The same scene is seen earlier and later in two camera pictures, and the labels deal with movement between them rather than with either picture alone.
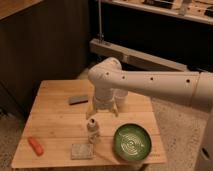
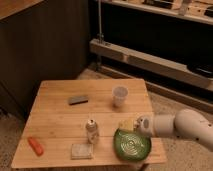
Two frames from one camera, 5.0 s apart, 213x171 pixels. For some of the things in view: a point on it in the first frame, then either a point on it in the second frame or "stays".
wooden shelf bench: (127, 57) stays
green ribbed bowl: (132, 142) stays
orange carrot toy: (36, 146) stays
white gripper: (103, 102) -> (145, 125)
